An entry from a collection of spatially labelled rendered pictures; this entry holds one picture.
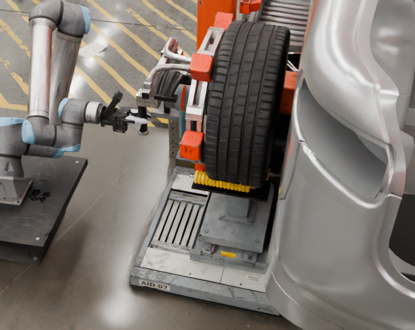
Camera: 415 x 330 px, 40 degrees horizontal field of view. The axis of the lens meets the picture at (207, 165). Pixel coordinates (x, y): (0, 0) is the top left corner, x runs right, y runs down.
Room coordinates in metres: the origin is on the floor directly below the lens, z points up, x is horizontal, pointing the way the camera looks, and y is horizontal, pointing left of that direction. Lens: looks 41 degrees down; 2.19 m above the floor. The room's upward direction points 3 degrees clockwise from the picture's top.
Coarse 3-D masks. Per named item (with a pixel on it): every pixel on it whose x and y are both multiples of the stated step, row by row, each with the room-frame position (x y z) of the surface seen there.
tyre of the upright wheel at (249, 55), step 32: (256, 32) 1.91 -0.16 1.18; (288, 32) 1.96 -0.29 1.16; (224, 64) 1.76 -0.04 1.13; (256, 64) 1.75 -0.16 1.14; (224, 96) 1.67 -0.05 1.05; (256, 96) 1.66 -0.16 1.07; (224, 128) 1.61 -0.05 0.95; (256, 128) 1.60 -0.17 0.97; (224, 160) 1.60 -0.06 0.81; (256, 160) 1.57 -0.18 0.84
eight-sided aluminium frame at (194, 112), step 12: (216, 36) 2.01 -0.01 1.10; (204, 48) 1.88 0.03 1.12; (216, 48) 1.89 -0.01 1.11; (192, 84) 1.76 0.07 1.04; (204, 84) 1.75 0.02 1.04; (192, 96) 1.73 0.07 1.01; (204, 96) 1.72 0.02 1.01; (192, 108) 1.69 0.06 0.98; (204, 108) 1.70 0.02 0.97; (192, 120) 1.72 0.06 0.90; (204, 132) 2.01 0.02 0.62
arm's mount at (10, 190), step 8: (0, 176) 1.82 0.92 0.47; (8, 176) 1.84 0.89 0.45; (0, 184) 1.81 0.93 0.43; (8, 184) 1.82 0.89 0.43; (16, 184) 1.84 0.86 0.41; (24, 184) 1.90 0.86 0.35; (0, 192) 1.82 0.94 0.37; (8, 192) 1.82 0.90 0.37; (16, 192) 1.82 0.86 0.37; (24, 192) 1.88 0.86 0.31; (0, 200) 1.82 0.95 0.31; (8, 200) 1.82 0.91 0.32; (16, 200) 1.83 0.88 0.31
